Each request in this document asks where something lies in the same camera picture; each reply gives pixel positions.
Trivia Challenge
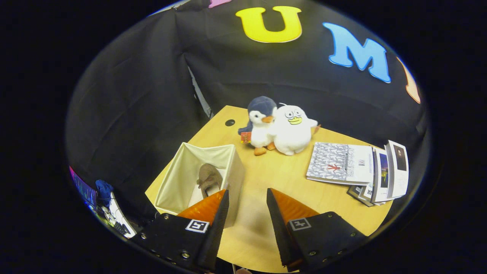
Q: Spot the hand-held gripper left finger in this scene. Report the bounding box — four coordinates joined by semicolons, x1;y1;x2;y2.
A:
131;189;231;272

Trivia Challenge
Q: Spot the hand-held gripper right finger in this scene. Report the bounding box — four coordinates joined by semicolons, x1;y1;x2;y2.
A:
266;188;369;272

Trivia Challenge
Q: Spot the brown fuzzy shoe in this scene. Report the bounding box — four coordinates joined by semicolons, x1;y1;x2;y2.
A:
197;164;224;199

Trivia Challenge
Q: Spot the beige fabric storage box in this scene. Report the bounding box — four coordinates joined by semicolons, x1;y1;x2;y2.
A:
154;142;246;229

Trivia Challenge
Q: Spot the dark covered book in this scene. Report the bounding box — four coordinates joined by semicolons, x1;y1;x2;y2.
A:
347;185;385;208

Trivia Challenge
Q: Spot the grey patterned white book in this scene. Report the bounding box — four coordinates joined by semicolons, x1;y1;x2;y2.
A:
306;142;375;186

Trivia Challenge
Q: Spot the white book black lettering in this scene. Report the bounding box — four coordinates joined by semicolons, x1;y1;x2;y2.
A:
358;185;375;202

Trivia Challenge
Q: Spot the white side desk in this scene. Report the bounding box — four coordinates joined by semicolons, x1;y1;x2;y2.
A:
108;192;137;239

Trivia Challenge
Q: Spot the white duck plush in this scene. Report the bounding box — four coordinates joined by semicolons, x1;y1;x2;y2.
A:
268;104;321;156

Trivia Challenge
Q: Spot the grey white penguin plush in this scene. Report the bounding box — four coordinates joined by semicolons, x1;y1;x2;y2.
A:
238;96;278;156

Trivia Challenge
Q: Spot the blue cloth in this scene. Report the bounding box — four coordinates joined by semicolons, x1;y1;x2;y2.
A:
95;180;114;207

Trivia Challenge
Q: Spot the white book dark portrait cover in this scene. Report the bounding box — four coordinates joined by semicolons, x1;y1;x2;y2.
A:
384;140;410;199

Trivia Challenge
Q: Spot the colourful computer screen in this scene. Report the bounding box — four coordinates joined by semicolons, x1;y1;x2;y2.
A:
69;166;97;209

